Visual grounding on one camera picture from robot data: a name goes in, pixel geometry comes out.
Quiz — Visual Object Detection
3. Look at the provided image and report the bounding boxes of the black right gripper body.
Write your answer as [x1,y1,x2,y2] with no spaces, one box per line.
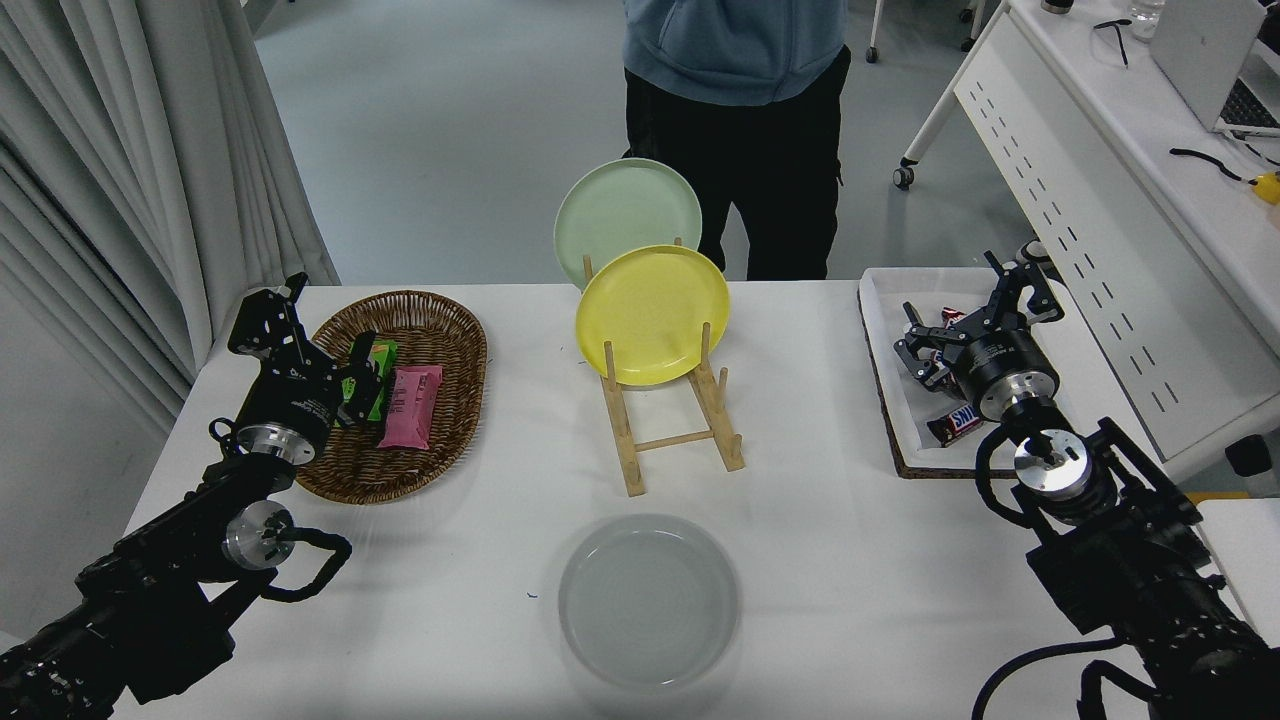
[950,328,1058,398]

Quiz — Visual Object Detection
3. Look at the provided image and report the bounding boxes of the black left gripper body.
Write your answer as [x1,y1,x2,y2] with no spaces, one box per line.
[238,362,347,443]

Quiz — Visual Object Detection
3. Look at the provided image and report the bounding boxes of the grey plate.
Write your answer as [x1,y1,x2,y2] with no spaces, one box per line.
[558,513,741,691]

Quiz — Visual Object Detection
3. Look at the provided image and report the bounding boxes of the wooden plate rack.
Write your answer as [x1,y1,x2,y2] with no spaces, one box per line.
[582,238,748,498]

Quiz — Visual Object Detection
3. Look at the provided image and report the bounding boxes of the yellow plate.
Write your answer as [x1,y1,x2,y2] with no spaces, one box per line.
[575,245,732,387]

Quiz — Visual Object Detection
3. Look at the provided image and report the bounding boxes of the pale green plate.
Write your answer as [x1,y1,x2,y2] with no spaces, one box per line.
[553,158,704,291]

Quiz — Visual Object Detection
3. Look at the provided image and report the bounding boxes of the green snack bar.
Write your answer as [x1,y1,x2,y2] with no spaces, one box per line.
[340,338,399,423]

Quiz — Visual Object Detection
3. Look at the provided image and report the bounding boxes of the pink snack bar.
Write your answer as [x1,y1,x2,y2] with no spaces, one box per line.
[378,364,445,451]

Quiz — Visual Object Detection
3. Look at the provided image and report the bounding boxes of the white tray with brown base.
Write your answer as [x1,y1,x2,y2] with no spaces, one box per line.
[858,266,1091,481]

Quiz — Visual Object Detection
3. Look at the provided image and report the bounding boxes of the brown wicker basket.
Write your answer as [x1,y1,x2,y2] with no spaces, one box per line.
[293,290,489,505]

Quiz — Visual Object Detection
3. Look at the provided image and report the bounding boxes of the white perforated side desk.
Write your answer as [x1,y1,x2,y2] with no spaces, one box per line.
[893,0,1280,486]

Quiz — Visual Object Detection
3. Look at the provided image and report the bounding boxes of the grey curtain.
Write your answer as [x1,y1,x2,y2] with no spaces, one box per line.
[0,0,341,436]

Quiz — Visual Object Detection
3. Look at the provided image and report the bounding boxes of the person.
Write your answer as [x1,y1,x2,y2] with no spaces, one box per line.
[622,0,853,281]

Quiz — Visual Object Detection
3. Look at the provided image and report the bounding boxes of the black and white cylinder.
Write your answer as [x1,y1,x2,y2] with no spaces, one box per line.
[1225,436,1280,499]

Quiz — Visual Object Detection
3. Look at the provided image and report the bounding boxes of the black glasses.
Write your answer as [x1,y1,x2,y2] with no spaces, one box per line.
[1093,18,1136,69]

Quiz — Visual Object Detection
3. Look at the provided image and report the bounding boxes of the silver laptop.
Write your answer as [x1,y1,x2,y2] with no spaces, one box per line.
[1150,0,1280,139]

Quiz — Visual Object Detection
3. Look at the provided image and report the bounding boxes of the white side table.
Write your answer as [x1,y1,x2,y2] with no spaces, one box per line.
[1195,498,1280,641]

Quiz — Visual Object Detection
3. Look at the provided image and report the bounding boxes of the black cable on desk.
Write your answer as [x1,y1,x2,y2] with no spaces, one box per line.
[1170,148,1251,186]

